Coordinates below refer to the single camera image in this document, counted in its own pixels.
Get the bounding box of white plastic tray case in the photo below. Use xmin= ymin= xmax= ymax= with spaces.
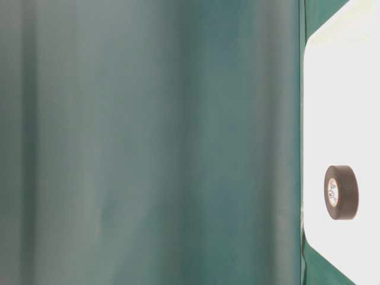
xmin=303 ymin=0 xmax=380 ymax=285

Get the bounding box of black tape roll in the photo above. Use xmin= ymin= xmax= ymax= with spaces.
xmin=324 ymin=165 xmax=359 ymax=220

